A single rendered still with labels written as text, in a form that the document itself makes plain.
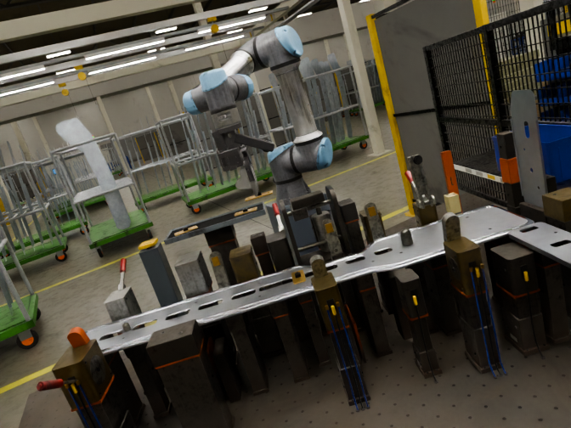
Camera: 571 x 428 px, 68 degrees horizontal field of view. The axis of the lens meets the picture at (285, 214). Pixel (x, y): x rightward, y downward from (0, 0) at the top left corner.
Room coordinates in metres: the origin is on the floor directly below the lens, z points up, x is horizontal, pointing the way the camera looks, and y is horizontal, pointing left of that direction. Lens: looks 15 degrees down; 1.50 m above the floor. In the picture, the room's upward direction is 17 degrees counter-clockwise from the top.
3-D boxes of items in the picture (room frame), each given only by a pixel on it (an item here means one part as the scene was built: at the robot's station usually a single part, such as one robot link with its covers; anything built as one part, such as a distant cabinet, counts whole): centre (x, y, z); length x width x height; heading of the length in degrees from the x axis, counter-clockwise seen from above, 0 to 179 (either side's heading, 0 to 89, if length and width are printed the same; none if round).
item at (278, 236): (1.38, 0.05, 0.89); 0.12 x 0.07 x 0.38; 0
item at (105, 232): (7.48, 2.90, 0.89); 1.90 x 1.00 x 1.77; 21
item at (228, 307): (1.16, 0.04, 1.00); 1.38 x 0.22 x 0.02; 90
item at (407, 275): (0.98, -0.25, 0.84); 0.10 x 0.05 x 0.29; 0
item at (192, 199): (8.31, 0.86, 0.89); 1.90 x 1.00 x 1.77; 107
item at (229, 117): (1.22, 0.08, 1.50); 0.08 x 0.08 x 0.05
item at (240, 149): (1.23, 0.09, 1.41); 0.09 x 0.08 x 0.12; 88
